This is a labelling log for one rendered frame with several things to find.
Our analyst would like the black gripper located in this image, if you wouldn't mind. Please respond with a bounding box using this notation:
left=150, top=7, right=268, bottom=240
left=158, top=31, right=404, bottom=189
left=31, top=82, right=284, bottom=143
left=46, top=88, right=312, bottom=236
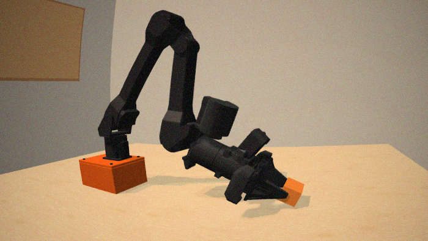
left=212, top=145, right=289, bottom=204

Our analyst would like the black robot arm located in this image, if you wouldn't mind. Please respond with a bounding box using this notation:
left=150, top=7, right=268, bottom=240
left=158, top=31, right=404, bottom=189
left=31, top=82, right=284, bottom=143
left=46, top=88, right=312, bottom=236
left=98, top=10, right=270, bottom=170

